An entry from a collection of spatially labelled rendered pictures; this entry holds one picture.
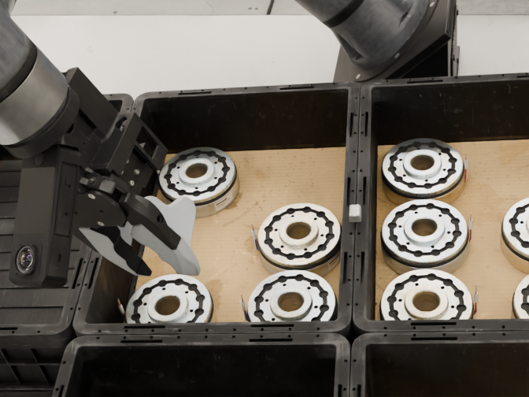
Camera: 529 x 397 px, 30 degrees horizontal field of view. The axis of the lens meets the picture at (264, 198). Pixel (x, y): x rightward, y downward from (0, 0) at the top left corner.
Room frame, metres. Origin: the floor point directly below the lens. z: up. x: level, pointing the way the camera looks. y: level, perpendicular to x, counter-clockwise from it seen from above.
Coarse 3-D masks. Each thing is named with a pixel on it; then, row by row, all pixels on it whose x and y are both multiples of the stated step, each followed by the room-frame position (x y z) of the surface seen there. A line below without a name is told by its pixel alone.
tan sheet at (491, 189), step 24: (456, 144) 0.94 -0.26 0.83; (480, 144) 0.93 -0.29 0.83; (504, 144) 0.93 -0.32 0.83; (528, 144) 0.92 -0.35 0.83; (480, 168) 0.89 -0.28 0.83; (504, 168) 0.88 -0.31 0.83; (528, 168) 0.87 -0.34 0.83; (480, 192) 0.85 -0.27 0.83; (504, 192) 0.84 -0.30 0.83; (528, 192) 0.83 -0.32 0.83; (384, 216) 0.84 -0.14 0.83; (480, 216) 0.81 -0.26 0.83; (504, 216) 0.80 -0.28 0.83; (480, 240) 0.77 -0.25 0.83; (384, 264) 0.76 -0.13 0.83; (480, 264) 0.74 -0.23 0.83; (504, 264) 0.73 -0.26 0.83; (384, 288) 0.73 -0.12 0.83; (480, 288) 0.70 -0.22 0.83; (504, 288) 0.69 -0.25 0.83; (480, 312) 0.67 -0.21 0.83; (504, 312) 0.66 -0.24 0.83
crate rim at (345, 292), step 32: (160, 96) 1.04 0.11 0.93; (192, 96) 1.03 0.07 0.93; (224, 96) 1.02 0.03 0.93; (256, 96) 1.01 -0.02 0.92; (352, 96) 0.96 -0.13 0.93; (352, 128) 0.92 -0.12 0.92; (352, 160) 0.85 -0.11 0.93; (352, 192) 0.80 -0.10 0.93; (352, 224) 0.75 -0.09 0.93; (96, 256) 0.77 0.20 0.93; (352, 256) 0.70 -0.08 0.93; (352, 288) 0.66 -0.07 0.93; (352, 320) 0.62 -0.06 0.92
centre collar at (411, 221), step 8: (416, 216) 0.80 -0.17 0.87; (424, 216) 0.79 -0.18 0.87; (432, 216) 0.79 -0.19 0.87; (408, 224) 0.79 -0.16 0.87; (440, 224) 0.78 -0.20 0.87; (408, 232) 0.77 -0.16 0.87; (440, 232) 0.76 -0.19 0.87; (416, 240) 0.76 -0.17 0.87; (424, 240) 0.76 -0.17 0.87; (432, 240) 0.76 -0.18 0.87
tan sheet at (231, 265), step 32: (256, 160) 0.99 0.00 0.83; (288, 160) 0.98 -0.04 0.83; (320, 160) 0.96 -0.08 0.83; (160, 192) 0.96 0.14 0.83; (256, 192) 0.93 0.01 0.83; (288, 192) 0.92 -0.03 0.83; (320, 192) 0.90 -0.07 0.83; (224, 224) 0.88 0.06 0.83; (256, 224) 0.87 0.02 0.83; (224, 256) 0.83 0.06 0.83; (256, 256) 0.82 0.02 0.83; (224, 288) 0.78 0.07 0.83; (224, 320) 0.73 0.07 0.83
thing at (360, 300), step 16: (384, 80) 0.98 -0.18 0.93; (400, 80) 0.97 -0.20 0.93; (416, 80) 0.97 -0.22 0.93; (432, 80) 0.96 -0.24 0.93; (448, 80) 0.96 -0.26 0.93; (464, 80) 0.95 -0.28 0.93; (480, 80) 0.94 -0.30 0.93; (496, 80) 0.94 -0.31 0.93; (512, 80) 0.93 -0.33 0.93; (528, 80) 0.93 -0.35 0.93; (368, 96) 0.96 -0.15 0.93; (368, 112) 0.93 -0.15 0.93; (368, 128) 0.90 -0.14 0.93; (368, 144) 0.87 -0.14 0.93; (368, 160) 0.84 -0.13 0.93; (368, 176) 0.81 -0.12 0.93; (368, 192) 0.79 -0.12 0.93; (368, 208) 0.77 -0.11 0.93; (368, 224) 0.74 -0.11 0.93; (368, 240) 0.72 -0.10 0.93; (368, 320) 0.61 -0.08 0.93; (400, 320) 0.60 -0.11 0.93; (416, 320) 0.60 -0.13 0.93; (432, 320) 0.60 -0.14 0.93; (448, 320) 0.59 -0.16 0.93; (464, 320) 0.59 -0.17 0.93; (480, 320) 0.58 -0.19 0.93; (496, 320) 0.58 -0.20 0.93; (512, 320) 0.58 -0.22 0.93; (528, 320) 0.57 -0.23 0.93
